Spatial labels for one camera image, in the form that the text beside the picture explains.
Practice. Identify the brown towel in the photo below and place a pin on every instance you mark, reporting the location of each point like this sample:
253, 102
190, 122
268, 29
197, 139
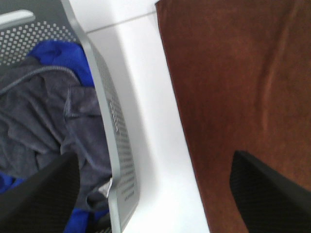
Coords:
241, 74

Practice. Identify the blue towel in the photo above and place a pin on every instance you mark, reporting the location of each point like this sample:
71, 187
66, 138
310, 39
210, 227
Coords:
63, 63

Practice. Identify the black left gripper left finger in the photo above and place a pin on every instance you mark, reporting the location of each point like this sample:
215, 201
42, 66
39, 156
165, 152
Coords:
44, 202

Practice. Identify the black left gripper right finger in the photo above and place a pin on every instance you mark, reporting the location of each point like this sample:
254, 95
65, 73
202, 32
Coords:
267, 201

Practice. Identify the grey perforated laundry basket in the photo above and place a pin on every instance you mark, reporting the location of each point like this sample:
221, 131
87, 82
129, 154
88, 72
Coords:
23, 23

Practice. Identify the dark grey towel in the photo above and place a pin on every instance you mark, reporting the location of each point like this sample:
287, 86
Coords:
48, 121

